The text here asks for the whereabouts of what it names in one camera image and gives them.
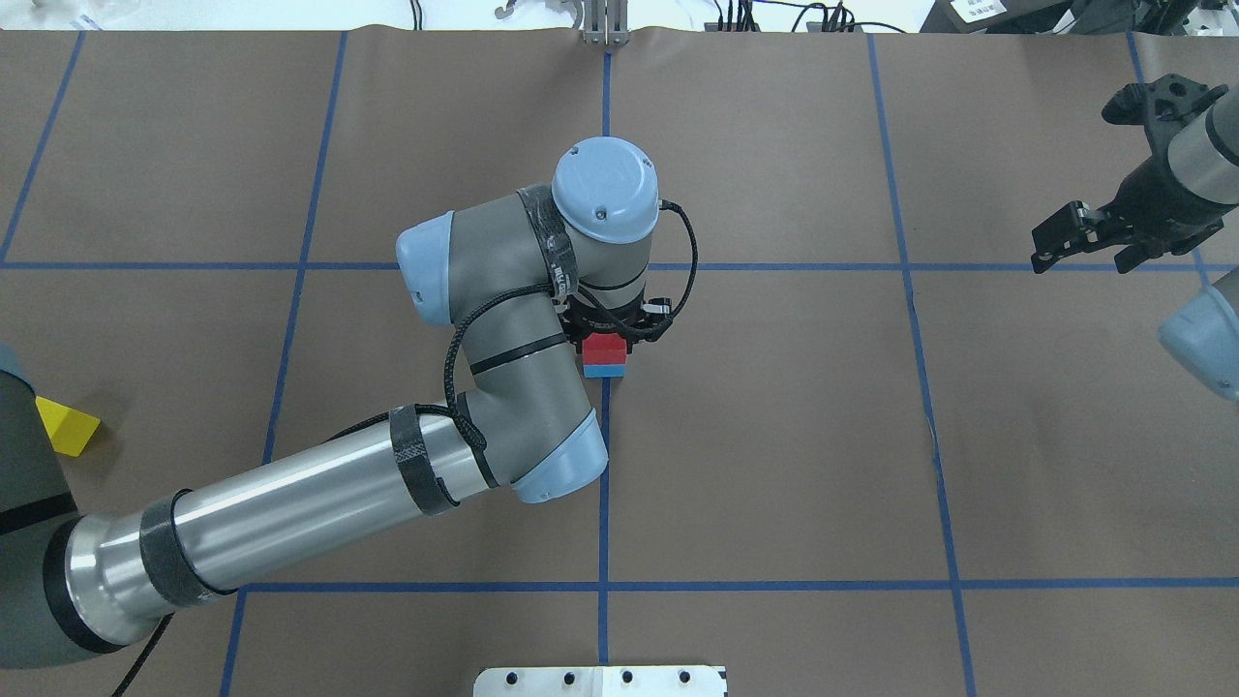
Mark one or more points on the yellow foam block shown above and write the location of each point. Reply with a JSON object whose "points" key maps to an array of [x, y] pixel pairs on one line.
{"points": [[69, 430]]}

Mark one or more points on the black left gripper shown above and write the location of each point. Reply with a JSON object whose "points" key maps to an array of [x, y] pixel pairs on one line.
{"points": [[588, 318]]}

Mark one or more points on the red foam block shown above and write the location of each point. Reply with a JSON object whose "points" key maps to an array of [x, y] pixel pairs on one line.
{"points": [[604, 350]]}

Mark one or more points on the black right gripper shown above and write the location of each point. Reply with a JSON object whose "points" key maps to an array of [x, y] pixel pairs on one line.
{"points": [[1154, 194]]}

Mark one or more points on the white central robot pedestal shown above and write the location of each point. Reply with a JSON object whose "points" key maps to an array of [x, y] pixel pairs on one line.
{"points": [[622, 680]]}

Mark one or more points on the brown paper table mat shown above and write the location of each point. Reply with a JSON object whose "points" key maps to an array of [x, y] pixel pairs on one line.
{"points": [[876, 455]]}

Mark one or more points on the blue foam block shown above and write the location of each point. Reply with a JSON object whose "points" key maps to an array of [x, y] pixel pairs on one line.
{"points": [[604, 370]]}

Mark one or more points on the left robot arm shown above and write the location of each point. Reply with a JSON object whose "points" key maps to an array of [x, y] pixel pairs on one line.
{"points": [[519, 280]]}

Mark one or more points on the aluminium frame post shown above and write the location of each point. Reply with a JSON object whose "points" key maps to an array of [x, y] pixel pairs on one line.
{"points": [[604, 22]]}

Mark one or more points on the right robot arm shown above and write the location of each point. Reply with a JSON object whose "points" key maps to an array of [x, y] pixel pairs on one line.
{"points": [[1201, 336]]}

